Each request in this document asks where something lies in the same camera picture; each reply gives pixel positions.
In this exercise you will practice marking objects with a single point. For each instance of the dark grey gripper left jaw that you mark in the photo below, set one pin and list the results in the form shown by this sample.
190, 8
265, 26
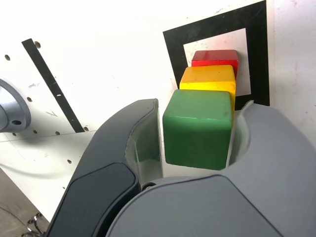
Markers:
108, 158

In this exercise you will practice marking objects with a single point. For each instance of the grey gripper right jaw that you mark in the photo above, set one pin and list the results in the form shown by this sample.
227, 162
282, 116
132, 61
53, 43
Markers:
247, 202

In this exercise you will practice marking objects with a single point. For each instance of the green cube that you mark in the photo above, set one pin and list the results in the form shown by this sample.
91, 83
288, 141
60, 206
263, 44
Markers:
197, 133

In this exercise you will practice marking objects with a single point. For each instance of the yellow cube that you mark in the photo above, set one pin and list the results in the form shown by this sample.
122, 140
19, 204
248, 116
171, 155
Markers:
209, 79

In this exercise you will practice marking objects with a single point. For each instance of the red cube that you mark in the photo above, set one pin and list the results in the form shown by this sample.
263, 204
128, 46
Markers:
214, 59

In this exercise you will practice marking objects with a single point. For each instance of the black tape square outline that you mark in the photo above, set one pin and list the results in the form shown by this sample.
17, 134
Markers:
258, 49

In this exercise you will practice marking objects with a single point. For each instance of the black tape strip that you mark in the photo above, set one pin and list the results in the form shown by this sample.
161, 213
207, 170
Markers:
53, 84

